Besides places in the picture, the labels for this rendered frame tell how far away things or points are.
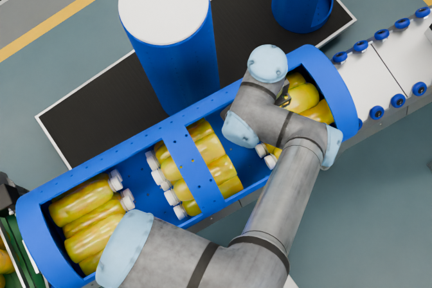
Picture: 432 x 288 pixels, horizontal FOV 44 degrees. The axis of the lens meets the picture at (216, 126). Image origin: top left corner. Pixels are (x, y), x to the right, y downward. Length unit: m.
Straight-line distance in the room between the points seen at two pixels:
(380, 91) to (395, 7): 1.25
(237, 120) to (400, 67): 0.87
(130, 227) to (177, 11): 1.03
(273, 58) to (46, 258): 0.73
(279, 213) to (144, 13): 1.00
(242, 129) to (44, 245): 0.60
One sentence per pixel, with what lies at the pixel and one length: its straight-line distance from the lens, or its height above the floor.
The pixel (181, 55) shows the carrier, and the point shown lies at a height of 0.93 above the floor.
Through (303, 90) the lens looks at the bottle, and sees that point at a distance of 1.42.
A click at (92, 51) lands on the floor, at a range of 2.84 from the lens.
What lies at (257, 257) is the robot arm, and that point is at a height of 1.77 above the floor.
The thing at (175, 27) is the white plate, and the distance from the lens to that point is 1.65.
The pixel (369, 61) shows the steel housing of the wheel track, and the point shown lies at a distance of 1.76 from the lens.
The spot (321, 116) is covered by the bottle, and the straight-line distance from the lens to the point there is 1.45.
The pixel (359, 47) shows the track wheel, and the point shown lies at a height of 0.98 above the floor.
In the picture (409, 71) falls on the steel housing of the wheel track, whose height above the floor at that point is 0.93.
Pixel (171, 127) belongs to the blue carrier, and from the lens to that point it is 1.37.
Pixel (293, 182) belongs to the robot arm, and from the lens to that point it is 0.88.
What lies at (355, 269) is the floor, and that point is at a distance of 2.57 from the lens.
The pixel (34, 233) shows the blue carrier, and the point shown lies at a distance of 1.38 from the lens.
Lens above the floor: 2.52
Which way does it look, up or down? 75 degrees down
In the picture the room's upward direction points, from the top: 10 degrees counter-clockwise
